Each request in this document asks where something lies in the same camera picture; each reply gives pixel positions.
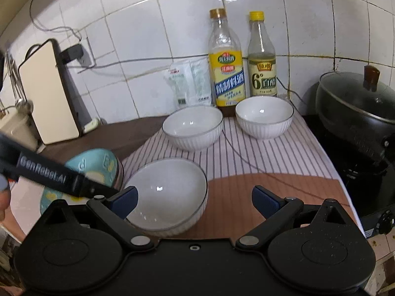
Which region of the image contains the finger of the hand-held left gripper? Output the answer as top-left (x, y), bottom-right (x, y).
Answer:
top-left (74, 174), bottom-right (105, 200)

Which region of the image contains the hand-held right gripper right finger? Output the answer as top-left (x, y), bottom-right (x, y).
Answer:
top-left (236, 185), bottom-right (353, 252)

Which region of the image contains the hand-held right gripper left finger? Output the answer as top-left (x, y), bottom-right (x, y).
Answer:
top-left (37, 186), bottom-right (155, 252)

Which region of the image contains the blue fried egg plate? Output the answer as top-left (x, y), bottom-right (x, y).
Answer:
top-left (39, 148), bottom-right (123, 217)

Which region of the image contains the white ribbed bowl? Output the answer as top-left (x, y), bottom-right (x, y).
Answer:
top-left (125, 158), bottom-right (209, 234)
top-left (162, 105), bottom-right (224, 151)
top-left (235, 95), bottom-right (294, 140)

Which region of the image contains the person's left hand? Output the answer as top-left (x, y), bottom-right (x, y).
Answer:
top-left (0, 189), bottom-right (12, 223)

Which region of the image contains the striped tablecloth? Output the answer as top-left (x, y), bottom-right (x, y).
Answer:
top-left (0, 98), bottom-right (365, 241)

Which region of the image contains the cream rice cooker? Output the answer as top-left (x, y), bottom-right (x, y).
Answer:
top-left (0, 111), bottom-right (39, 152)

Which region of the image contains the small white plastic object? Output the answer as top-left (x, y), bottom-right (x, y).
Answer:
top-left (83, 117), bottom-right (101, 133)

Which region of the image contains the metal ladle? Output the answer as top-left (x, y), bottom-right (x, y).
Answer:
top-left (6, 54), bottom-right (34, 115)

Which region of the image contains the cream cutting board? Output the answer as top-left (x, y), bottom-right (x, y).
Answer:
top-left (18, 38), bottom-right (81, 145)

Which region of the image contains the black stove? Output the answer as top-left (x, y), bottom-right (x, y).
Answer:
top-left (301, 114), bottom-right (395, 241)

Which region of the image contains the black cooking pot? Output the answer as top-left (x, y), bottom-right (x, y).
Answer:
top-left (316, 99), bottom-right (395, 167)

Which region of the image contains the black power adapter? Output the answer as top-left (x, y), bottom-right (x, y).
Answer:
top-left (59, 44), bottom-right (84, 65)

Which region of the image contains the yellow cap vinegar bottle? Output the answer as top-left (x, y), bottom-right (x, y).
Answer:
top-left (247, 11), bottom-right (277, 98)

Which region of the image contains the glass pot lid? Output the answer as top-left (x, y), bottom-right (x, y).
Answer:
top-left (319, 66), bottom-right (395, 121)

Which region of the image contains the yellow label cooking wine bottle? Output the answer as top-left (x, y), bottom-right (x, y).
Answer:
top-left (208, 8), bottom-right (247, 108)

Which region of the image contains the white plastic seasoning bag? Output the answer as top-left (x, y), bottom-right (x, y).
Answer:
top-left (163, 62), bottom-right (213, 108)

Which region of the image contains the white wall socket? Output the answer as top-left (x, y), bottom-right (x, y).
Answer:
top-left (79, 37), bottom-right (96, 68)

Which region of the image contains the black power cable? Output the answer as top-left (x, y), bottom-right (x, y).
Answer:
top-left (77, 54), bottom-right (214, 75)

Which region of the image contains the thin black cable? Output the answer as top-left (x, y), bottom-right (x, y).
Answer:
top-left (29, 0), bottom-right (82, 42)

